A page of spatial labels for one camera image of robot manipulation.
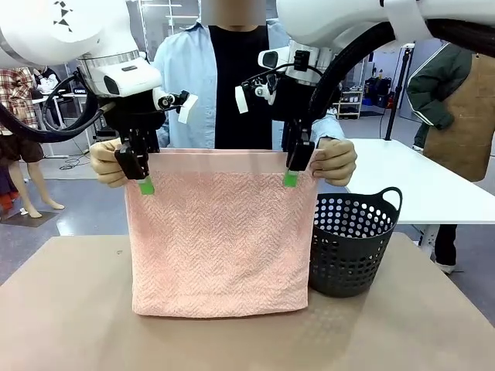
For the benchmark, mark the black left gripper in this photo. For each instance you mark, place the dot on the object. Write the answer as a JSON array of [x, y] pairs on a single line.
[[131, 114]]

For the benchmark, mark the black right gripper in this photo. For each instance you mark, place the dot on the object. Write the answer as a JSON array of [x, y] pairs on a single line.
[[292, 104]]

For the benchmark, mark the pink towel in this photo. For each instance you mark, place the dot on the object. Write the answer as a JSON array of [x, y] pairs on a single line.
[[220, 239]]

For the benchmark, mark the dark perforated plastic basket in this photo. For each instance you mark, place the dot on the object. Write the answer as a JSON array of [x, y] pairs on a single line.
[[348, 255]]

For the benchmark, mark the person's left forearm blue sleeve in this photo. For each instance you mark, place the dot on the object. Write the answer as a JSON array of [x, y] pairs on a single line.
[[328, 129]]

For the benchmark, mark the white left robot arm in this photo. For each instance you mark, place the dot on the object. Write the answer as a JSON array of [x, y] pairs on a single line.
[[46, 31]]

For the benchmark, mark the person's right hand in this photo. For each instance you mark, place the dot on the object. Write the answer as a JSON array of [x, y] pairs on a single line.
[[103, 162]]

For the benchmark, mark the person's left hand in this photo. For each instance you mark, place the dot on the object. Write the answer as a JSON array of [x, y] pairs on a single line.
[[336, 162]]

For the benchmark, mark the wooden shoe shelf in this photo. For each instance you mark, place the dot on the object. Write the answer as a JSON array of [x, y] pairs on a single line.
[[350, 104]]

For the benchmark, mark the person in light blue shirt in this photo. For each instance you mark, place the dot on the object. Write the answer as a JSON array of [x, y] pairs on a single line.
[[239, 77]]

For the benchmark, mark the black box white lettering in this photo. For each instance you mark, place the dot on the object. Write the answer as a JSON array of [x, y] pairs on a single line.
[[80, 90]]

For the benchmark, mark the black luggage stack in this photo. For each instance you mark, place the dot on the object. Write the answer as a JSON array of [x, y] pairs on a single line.
[[379, 92]]

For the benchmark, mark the seated person in varsity jacket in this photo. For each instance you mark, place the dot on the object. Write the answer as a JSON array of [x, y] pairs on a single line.
[[50, 81]]

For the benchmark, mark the black tripod white top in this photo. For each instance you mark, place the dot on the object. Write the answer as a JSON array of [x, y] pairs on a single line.
[[400, 77]]

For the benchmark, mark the large white table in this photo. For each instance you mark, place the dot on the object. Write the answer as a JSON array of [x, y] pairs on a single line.
[[425, 185]]

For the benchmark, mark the mannequin in plaid shirt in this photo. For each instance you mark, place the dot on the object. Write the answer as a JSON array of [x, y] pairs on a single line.
[[19, 89]]

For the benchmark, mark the red and purple garment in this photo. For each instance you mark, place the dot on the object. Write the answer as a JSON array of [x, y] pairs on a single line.
[[7, 193]]

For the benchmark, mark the person in brown apron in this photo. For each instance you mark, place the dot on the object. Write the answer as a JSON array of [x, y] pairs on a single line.
[[464, 116]]

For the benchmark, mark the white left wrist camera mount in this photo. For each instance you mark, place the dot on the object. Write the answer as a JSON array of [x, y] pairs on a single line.
[[187, 108]]

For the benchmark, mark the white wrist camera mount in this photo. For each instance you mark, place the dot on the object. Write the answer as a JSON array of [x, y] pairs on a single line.
[[241, 98], [187, 108]]

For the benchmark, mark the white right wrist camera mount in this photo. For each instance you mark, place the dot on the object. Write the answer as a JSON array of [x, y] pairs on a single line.
[[241, 98]]

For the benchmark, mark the dark mannequin base plate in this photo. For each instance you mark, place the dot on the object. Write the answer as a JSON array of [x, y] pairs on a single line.
[[33, 220]]

